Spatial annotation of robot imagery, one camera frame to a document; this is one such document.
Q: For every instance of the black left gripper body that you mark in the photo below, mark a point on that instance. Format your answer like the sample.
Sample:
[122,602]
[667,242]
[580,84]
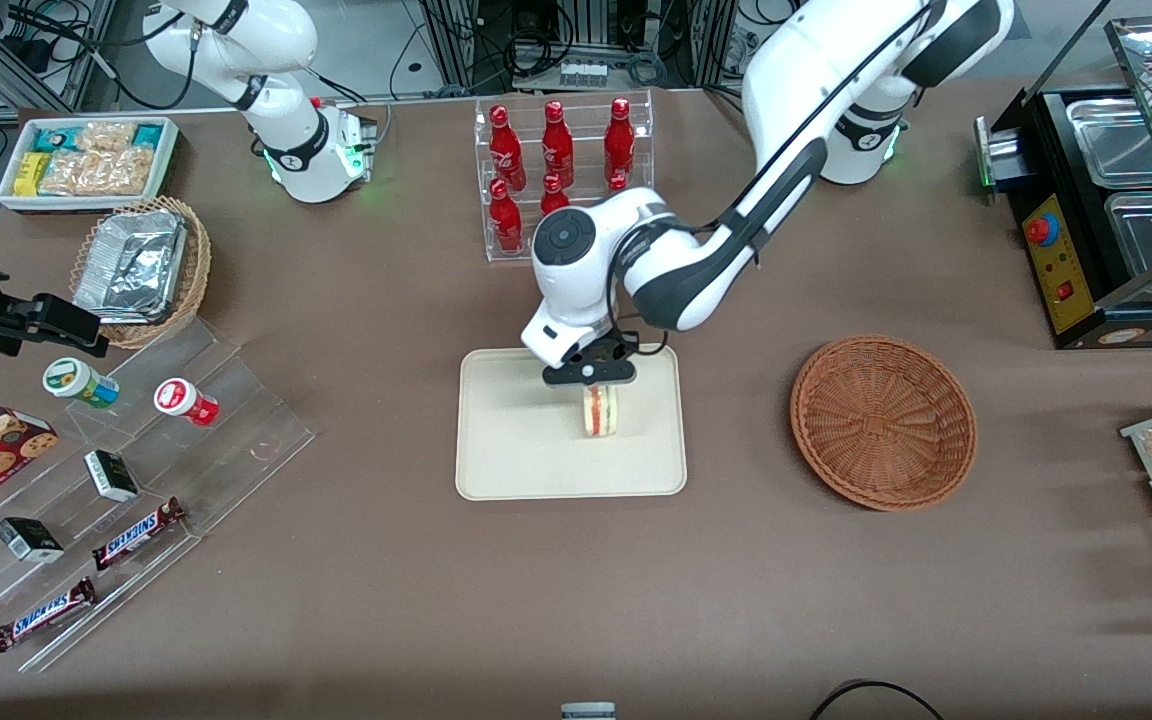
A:
[617,349]

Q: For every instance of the triangular sandwich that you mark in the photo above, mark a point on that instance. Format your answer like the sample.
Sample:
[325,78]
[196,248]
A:
[601,412]

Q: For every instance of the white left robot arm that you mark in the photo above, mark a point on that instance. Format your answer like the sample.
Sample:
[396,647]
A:
[786,150]

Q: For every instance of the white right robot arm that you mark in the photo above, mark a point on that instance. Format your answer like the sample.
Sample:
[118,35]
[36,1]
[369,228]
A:
[276,60]

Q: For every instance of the beige rectangular tray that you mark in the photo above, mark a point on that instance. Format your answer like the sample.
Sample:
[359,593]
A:
[516,440]

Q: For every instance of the light wicker basket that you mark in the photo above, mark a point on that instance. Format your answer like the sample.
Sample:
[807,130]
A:
[198,270]

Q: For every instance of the round brown wicker basket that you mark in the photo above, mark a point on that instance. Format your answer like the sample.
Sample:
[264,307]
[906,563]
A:
[881,425]

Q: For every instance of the green lid yogurt cup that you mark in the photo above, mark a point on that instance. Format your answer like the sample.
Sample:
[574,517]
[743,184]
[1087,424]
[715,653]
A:
[76,380]

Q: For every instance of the aluminium foil containers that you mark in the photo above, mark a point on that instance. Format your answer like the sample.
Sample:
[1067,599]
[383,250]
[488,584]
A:
[131,265]

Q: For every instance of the white snack bin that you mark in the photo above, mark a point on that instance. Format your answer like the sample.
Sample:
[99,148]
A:
[8,190]

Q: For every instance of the red lid yogurt cup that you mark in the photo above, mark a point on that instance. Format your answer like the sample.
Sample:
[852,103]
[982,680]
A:
[184,400]

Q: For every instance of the yellow snack packet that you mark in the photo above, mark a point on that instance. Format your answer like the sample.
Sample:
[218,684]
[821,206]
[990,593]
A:
[31,174]

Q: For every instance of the small black carton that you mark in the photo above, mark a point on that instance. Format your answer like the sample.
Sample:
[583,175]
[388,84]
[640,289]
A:
[28,540]
[111,475]

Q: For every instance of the clear acrylic bottle rack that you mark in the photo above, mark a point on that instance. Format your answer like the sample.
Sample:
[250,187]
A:
[496,250]

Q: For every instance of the red cola bottle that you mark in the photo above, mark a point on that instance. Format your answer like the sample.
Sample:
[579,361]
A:
[617,182]
[506,220]
[619,142]
[554,195]
[557,145]
[505,150]

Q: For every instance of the teal snack packet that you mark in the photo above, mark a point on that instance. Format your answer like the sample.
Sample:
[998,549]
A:
[53,137]
[148,135]

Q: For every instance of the clear acrylic stepped display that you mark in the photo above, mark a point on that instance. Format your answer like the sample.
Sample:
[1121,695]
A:
[236,420]

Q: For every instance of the small clear bag of crackers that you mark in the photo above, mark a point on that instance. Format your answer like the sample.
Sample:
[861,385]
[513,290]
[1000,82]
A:
[106,136]

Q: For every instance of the snickers bar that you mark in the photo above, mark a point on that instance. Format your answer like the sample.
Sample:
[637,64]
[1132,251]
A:
[136,533]
[44,614]

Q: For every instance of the white power strip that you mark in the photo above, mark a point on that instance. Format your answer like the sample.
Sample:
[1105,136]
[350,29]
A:
[583,74]

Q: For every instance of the grey device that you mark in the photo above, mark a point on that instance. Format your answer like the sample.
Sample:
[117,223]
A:
[588,712]

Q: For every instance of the black food warmer machine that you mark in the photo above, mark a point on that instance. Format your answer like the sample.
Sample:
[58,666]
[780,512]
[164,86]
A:
[1066,290]

